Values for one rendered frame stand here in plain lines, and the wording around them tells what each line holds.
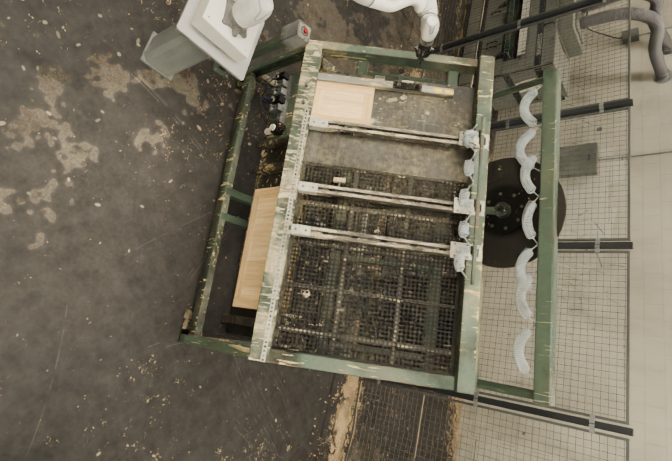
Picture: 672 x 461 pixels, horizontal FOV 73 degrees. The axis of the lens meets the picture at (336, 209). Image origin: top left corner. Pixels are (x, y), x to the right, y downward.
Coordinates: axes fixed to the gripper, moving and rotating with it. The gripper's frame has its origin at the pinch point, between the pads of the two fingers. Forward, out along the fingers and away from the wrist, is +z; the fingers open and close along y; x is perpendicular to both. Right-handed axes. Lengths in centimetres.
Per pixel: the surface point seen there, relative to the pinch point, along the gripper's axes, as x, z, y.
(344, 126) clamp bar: 51, 9, 45
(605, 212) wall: -31, 357, -318
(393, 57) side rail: -6.9, 11.5, 18.0
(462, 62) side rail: -8.8, 10.5, -30.1
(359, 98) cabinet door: 26.8, 13.9, 37.7
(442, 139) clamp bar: 50, 12, -21
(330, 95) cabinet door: 27, 14, 58
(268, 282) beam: 161, 11, 77
